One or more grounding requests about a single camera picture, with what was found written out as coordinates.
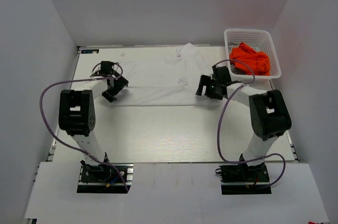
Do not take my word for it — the white t-shirt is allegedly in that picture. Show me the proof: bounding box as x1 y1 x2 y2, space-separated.
114 43 221 106

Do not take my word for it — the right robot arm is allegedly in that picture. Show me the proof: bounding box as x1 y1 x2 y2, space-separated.
196 66 292 181

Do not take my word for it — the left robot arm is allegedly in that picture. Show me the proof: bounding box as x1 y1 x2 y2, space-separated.
59 61 129 181

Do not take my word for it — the blue table label sticker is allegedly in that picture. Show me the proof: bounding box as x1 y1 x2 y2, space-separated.
80 49 99 54

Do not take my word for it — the grey t-shirt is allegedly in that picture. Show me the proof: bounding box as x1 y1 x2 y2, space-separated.
228 44 239 54

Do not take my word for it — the orange t-shirt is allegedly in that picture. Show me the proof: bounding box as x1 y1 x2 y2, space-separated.
229 42 270 76

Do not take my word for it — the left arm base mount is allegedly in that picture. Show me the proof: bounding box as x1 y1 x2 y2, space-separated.
77 161 128 194

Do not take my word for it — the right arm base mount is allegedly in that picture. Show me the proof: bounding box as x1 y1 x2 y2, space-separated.
215 163 271 195

